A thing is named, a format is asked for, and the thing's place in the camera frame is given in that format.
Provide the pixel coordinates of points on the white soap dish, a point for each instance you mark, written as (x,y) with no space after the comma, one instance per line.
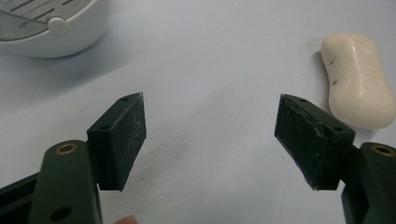
(56,34)

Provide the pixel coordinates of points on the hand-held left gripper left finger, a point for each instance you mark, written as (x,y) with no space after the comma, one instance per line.
(115,140)

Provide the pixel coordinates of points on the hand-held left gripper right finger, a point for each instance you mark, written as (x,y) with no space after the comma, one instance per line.
(314,140)

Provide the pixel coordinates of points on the cream soap bar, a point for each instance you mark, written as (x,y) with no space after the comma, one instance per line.
(358,81)

